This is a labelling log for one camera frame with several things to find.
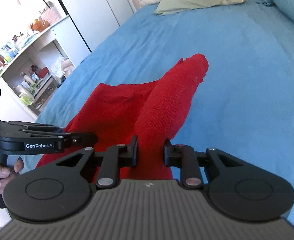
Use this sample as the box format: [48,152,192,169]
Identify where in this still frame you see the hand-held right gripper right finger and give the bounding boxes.
[164,139,246,188]

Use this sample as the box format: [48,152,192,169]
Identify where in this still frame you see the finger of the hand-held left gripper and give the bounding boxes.
[61,132,98,148]
[8,121,65,134]

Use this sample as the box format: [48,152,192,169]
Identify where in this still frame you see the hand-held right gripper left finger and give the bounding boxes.
[54,135,139,188]

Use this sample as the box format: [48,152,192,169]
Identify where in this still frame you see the red knit sweater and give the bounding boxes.
[35,53,209,181]

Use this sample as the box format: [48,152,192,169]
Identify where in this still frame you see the person's left hand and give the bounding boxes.
[0,156,25,196]

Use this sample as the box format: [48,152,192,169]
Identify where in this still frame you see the green plastic bag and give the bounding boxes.
[19,92,35,106]

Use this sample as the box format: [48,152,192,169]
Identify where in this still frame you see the white bottle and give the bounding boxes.
[20,72,33,87]

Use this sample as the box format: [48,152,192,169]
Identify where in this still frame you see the red box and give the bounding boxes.
[37,67,50,78]

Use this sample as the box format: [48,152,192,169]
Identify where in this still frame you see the white plastic bag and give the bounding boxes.
[50,57,65,77]

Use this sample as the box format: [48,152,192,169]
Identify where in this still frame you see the beige bag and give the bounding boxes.
[61,58,76,78]

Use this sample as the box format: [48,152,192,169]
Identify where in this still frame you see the white shelf unit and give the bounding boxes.
[0,14,78,121]

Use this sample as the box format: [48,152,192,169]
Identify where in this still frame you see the blue bed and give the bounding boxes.
[20,0,294,233]

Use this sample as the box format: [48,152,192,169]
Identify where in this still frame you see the brown teddy bear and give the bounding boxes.
[32,18,50,33]

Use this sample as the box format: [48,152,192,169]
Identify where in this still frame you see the pink storage basket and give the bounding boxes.
[40,6,62,25]

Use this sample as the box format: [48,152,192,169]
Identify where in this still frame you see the white and grey wardrobe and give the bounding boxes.
[47,0,138,53]

